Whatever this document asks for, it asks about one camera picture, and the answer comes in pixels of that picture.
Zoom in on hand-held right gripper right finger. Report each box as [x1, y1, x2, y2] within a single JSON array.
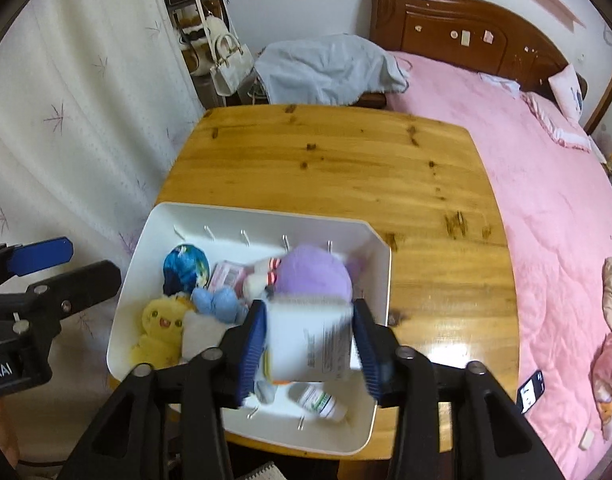
[[352, 299, 569, 480]]

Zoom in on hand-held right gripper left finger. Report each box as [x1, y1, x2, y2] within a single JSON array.
[[56, 300, 269, 480]]

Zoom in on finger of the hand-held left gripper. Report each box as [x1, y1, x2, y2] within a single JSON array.
[[16, 260, 123, 333], [0, 237, 75, 295]]

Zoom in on white medicine box green print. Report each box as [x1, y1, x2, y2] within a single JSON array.
[[264, 296, 357, 382]]

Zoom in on white plush toy blue ears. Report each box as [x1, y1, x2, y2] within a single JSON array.
[[180, 287, 247, 363]]

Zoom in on white medicine bottle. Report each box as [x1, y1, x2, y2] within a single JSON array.
[[288, 381, 348, 422]]

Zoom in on small white pink box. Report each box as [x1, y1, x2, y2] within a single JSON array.
[[206, 260, 249, 293]]

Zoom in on yellow chick plush toy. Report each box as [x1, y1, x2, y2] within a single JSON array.
[[131, 296, 194, 367]]

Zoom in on purple plush toy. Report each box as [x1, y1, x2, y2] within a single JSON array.
[[268, 244, 361, 307]]

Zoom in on blue round plush toy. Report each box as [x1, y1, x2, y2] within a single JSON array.
[[162, 244, 211, 295]]

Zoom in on white plastic bin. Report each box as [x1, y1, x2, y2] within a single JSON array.
[[106, 201, 393, 459]]

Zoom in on white red-striped plush toy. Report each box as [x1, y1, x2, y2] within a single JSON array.
[[242, 256, 283, 302]]

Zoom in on spiral notebook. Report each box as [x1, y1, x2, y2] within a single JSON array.
[[231, 461, 287, 480]]

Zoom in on white patterned curtain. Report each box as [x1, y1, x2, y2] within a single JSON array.
[[0, 0, 221, 376]]

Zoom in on black smartphone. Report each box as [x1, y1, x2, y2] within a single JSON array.
[[516, 370, 545, 415]]

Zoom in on pink bed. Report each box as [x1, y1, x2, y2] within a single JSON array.
[[386, 50, 612, 480]]

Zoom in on pink plush toy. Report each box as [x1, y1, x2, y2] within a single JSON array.
[[592, 256, 612, 442]]

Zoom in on fluffy brown white bag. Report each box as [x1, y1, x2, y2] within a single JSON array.
[[177, 2, 227, 77]]

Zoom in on grey cloth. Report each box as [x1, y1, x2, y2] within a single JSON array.
[[255, 33, 411, 107]]

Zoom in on pink white pillow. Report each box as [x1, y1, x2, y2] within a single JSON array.
[[548, 64, 585, 123]]

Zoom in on brown wooden headboard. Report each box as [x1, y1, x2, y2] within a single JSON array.
[[370, 0, 589, 111]]

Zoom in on pink wall shelf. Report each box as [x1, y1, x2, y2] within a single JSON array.
[[530, 0, 586, 29]]

